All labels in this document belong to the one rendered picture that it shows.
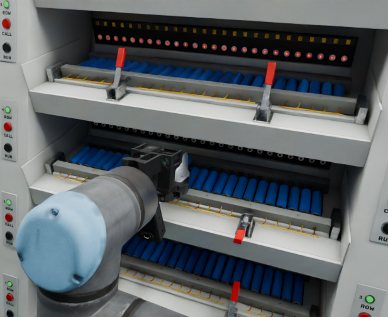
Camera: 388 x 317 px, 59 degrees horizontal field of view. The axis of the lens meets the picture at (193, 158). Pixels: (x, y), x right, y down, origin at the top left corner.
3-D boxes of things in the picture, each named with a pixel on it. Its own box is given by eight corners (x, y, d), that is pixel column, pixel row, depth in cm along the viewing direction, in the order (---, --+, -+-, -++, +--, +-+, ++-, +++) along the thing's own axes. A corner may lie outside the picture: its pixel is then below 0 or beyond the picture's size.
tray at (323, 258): (336, 283, 55) (351, 243, 50) (33, 203, 72) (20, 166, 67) (336, 204, 71) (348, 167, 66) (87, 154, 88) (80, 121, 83)
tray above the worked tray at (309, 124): (363, 167, 51) (393, 79, 43) (34, 112, 68) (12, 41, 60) (357, 110, 67) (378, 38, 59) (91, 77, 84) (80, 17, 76)
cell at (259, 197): (267, 188, 68) (261, 209, 63) (258, 186, 69) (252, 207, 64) (268, 180, 67) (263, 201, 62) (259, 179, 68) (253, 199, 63)
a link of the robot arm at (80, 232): (7, 285, 35) (5, 195, 33) (80, 234, 47) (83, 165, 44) (85, 314, 33) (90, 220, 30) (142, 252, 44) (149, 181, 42)
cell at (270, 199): (278, 190, 68) (273, 211, 63) (268, 188, 68) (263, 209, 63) (279, 183, 67) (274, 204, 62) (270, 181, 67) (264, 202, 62)
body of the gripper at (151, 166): (186, 149, 57) (157, 166, 46) (181, 196, 60) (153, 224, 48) (144, 141, 59) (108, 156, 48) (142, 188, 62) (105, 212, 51)
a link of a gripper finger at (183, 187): (196, 178, 62) (176, 192, 55) (195, 185, 63) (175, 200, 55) (173, 173, 64) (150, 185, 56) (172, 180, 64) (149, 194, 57)
